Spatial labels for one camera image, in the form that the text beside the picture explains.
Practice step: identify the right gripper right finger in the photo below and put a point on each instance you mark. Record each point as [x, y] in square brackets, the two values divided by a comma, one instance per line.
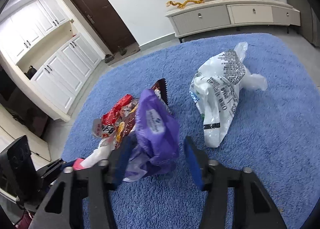
[252, 205]

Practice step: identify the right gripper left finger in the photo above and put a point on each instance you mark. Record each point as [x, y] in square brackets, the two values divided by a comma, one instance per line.
[62, 205]

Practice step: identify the pink snack wrapper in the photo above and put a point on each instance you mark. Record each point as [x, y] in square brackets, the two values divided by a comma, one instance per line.
[100, 153]

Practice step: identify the purple plastic wrapper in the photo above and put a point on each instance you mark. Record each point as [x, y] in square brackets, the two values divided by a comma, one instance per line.
[158, 162]

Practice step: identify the brown chocolate wrapper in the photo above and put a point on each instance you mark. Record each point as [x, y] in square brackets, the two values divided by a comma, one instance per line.
[148, 119]

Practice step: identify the white printed plastic bag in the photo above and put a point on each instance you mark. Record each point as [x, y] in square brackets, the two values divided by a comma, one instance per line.
[215, 90]

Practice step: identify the red snack bag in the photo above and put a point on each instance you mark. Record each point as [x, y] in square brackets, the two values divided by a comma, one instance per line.
[106, 125]

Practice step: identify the blue fluffy blanket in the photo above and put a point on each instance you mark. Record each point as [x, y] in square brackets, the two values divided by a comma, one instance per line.
[274, 132]

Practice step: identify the pair of shoes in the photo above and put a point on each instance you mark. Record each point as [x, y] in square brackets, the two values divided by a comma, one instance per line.
[113, 58]

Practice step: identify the grey double door refrigerator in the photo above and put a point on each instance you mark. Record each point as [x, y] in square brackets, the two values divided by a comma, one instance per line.
[309, 22]

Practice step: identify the white low tv cabinet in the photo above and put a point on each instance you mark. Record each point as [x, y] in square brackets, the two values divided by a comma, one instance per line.
[220, 14]

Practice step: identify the dark brown entrance door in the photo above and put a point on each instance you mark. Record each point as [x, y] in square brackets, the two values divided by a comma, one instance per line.
[107, 24]

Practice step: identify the golden dragon figurine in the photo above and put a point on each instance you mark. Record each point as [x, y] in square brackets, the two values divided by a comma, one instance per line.
[180, 5]

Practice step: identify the white wall cabinets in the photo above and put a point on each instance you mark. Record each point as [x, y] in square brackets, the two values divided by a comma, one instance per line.
[47, 56]

